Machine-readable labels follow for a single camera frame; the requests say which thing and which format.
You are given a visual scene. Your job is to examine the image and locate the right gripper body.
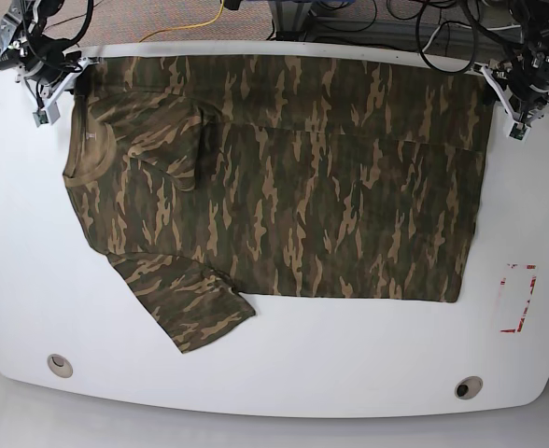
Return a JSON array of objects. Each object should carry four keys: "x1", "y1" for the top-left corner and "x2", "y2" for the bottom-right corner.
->
[{"x1": 16, "y1": 56, "x2": 102, "y2": 112}]

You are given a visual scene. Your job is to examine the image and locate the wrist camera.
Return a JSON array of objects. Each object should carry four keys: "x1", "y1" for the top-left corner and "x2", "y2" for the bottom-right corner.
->
[
  {"x1": 33, "y1": 103, "x2": 61, "y2": 128},
  {"x1": 508, "y1": 122, "x2": 531, "y2": 142}
]

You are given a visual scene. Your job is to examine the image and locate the right table cable grommet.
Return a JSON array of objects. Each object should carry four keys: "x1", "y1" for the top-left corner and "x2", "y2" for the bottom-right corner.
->
[{"x1": 455, "y1": 376, "x2": 484, "y2": 400}]

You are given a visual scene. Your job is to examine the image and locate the yellow cable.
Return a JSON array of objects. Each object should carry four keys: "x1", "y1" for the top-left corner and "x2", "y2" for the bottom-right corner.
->
[{"x1": 140, "y1": 0, "x2": 224, "y2": 44}]

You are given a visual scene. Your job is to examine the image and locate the camouflage t-shirt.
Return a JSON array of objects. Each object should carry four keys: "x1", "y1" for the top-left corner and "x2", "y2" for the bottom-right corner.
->
[{"x1": 63, "y1": 55, "x2": 493, "y2": 353}]

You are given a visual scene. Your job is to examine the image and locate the left table cable grommet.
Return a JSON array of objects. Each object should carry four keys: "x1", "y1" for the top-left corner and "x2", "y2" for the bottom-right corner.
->
[{"x1": 47, "y1": 354, "x2": 74, "y2": 379}]

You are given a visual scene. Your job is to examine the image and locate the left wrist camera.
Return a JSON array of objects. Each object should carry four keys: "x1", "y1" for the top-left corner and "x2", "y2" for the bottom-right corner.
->
[{"x1": 508, "y1": 122, "x2": 531, "y2": 142}]

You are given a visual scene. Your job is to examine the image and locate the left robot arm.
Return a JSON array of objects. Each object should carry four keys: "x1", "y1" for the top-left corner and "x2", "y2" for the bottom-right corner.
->
[{"x1": 414, "y1": 1, "x2": 549, "y2": 141}]

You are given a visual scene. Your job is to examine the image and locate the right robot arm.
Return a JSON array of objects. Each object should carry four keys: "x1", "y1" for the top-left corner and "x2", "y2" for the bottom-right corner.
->
[{"x1": 0, "y1": 1, "x2": 98, "y2": 126}]

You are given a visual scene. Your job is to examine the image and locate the white cable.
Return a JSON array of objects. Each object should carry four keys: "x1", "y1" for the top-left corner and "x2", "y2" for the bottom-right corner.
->
[{"x1": 418, "y1": 22, "x2": 532, "y2": 55}]

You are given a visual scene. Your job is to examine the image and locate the table cable grommet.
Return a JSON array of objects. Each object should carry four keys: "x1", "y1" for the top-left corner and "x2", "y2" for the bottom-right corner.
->
[
  {"x1": 47, "y1": 354, "x2": 74, "y2": 379},
  {"x1": 455, "y1": 376, "x2": 484, "y2": 400}
]

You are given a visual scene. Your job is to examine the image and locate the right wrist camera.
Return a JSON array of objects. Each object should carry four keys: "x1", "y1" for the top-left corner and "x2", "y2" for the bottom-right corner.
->
[{"x1": 33, "y1": 103, "x2": 61, "y2": 128}]

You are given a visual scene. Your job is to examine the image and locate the red tape marking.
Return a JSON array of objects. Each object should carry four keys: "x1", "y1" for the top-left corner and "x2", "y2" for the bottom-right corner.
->
[{"x1": 495, "y1": 263, "x2": 538, "y2": 334}]

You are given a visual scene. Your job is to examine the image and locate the grey metal stand base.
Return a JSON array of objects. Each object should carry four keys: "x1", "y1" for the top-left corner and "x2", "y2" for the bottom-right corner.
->
[{"x1": 267, "y1": 1, "x2": 330, "y2": 42}]

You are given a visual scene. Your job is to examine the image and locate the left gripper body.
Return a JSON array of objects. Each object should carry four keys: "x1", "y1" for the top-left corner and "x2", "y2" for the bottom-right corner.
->
[{"x1": 479, "y1": 58, "x2": 549, "y2": 126}]

